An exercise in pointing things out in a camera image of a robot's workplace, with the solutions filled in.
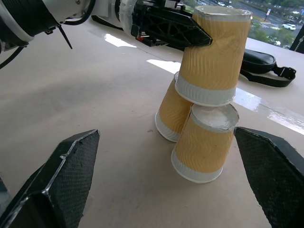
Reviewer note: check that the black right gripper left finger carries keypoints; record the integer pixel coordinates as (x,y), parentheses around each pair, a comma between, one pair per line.
(64,180)

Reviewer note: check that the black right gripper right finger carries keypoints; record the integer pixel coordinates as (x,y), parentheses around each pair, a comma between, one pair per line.
(275,175)

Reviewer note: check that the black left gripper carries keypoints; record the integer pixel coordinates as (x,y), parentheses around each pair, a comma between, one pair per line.
(142,9)

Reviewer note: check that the orange ribbed paper cup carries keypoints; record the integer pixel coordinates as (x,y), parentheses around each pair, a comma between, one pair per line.
(202,152)
(172,111)
(213,61)

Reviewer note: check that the black zip tie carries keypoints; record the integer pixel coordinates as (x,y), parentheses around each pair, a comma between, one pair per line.
(65,36)

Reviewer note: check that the white car outside window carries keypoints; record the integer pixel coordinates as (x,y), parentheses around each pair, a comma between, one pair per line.
(289,26)

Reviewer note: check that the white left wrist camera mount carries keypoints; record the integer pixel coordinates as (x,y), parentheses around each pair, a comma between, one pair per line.
(125,16)

